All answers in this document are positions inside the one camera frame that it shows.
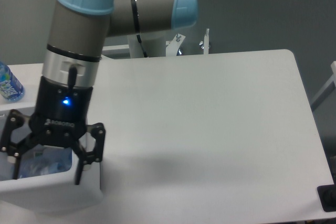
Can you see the white plastic trash can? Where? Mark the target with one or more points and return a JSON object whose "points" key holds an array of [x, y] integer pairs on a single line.
{"points": [[51, 192]]}

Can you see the white frame at right edge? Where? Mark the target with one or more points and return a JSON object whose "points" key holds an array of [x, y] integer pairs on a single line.
{"points": [[324, 91]]}

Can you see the white metal base bracket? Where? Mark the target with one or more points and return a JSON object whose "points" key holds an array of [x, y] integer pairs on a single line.
{"points": [[173, 47]]}

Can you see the clear plastic bottle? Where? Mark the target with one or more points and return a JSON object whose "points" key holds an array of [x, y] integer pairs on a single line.
{"points": [[48, 161]]}

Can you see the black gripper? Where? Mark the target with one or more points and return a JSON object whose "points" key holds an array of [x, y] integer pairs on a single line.
{"points": [[59, 119]]}

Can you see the blue labelled water bottle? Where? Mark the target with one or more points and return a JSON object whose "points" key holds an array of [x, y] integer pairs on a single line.
{"points": [[11, 88]]}

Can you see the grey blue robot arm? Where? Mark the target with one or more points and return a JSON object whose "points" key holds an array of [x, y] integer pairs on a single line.
{"points": [[78, 31]]}

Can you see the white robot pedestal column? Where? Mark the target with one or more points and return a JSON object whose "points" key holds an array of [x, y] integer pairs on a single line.
{"points": [[147, 45]]}

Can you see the black clamp at table edge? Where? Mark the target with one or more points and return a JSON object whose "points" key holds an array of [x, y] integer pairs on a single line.
{"points": [[327, 197]]}

